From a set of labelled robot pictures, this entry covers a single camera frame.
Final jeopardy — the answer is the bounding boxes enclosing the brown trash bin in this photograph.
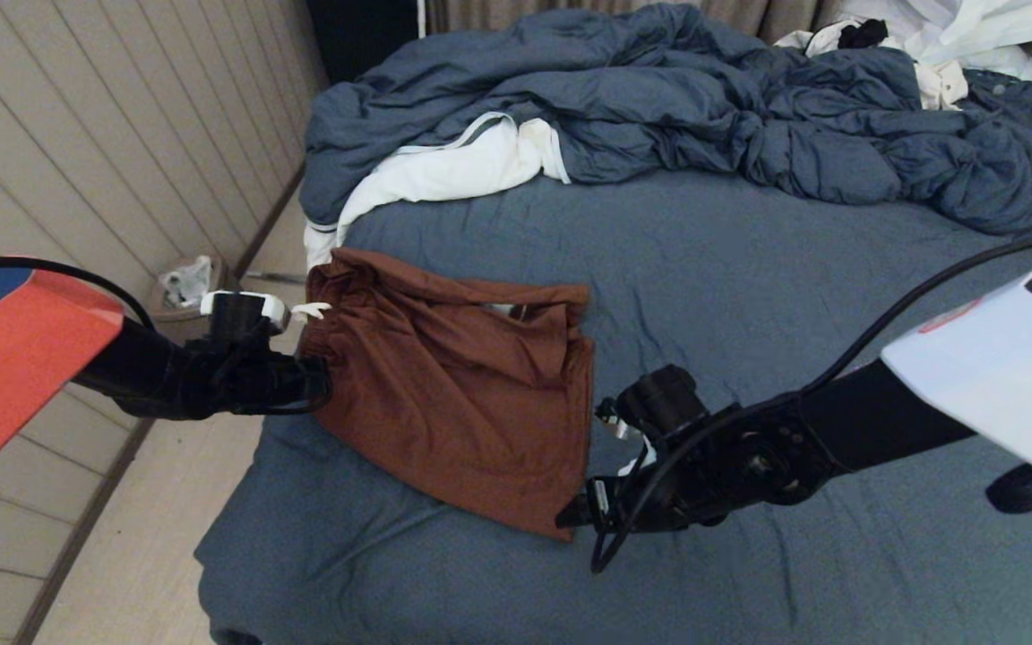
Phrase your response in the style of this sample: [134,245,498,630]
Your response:
[147,255,232,325]

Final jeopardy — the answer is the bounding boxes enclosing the small black garment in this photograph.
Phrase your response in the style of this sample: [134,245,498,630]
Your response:
[838,18,891,49]

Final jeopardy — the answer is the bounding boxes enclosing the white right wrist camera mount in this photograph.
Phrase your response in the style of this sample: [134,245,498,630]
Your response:
[597,401,658,476]

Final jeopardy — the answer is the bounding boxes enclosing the blue bed sheet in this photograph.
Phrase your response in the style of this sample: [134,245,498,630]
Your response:
[196,166,1032,645]

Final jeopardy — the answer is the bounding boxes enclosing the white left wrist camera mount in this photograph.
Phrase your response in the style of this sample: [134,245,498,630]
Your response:
[200,289,290,331]

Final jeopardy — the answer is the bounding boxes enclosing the brown drawstring shorts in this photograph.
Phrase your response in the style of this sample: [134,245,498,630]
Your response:
[290,247,598,541]

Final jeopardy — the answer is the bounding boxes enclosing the clear plastic bin bag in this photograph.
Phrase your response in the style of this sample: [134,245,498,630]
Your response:
[160,255,215,310]

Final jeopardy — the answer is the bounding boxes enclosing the beige curtain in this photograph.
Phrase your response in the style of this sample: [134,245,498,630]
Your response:
[426,0,844,44]

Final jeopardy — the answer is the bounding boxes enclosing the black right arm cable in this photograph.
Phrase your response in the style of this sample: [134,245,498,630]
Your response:
[589,231,1032,574]

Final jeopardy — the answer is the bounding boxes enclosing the cream buttoned shirt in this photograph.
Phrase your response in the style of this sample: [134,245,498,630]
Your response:
[776,18,972,110]

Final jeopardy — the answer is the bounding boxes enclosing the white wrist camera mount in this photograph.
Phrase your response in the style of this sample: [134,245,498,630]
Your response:
[597,401,658,476]
[200,289,290,331]

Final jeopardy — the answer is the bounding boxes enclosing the white crumpled garment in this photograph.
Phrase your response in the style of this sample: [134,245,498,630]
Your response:
[838,0,1032,80]

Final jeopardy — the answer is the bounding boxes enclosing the blue denim garment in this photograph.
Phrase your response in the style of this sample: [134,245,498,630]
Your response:
[964,67,1032,135]

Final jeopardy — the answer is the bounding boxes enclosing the crumpled blue duvet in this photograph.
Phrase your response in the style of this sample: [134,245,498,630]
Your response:
[301,2,1032,236]

